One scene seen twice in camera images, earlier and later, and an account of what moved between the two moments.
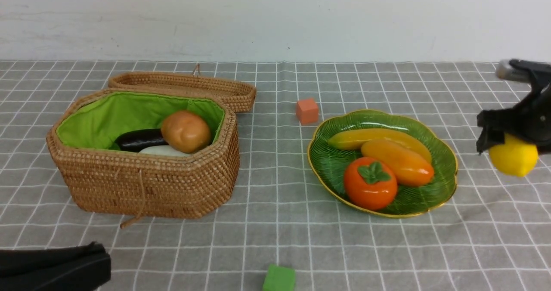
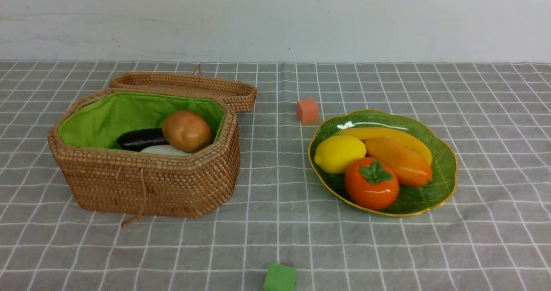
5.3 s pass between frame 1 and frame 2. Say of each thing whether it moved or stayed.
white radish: stayed
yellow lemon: moved
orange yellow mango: stayed
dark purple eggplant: stayed
